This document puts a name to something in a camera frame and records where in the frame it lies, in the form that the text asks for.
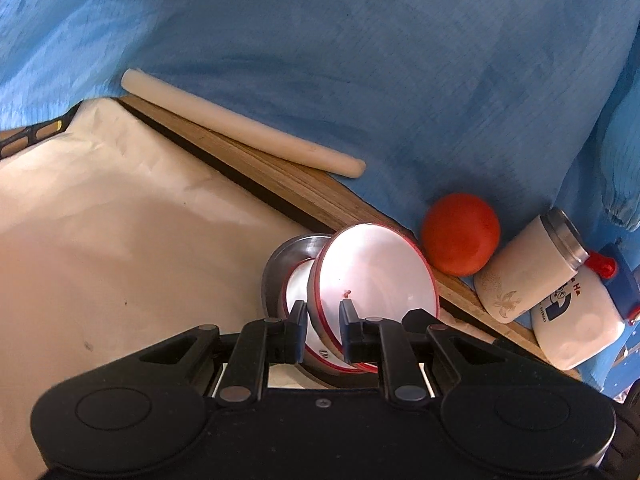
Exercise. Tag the white bowl with red rim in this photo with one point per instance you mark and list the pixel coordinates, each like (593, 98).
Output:
(375, 270)

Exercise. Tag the white thermos cup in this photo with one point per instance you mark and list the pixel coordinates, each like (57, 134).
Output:
(525, 270)

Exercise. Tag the steel bowl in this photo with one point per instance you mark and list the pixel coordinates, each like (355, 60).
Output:
(280, 270)

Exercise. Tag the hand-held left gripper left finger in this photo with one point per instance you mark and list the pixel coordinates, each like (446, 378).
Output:
(298, 332)

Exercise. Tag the blue plastic object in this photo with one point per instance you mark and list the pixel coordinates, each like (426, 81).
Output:
(627, 285)

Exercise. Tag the wooden board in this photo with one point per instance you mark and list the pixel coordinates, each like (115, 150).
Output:
(300, 180)

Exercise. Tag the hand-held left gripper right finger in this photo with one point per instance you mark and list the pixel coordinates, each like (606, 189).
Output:
(346, 332)

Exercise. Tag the white plate with red rim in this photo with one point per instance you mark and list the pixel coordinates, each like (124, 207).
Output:
(297, 285)

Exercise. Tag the blue cloth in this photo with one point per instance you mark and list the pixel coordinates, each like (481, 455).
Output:
(350, 60)

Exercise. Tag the red tomato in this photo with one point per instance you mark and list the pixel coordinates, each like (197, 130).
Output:
(460, 235)

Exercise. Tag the wooden rolling pin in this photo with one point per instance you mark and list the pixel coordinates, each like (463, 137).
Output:
(240, 125)

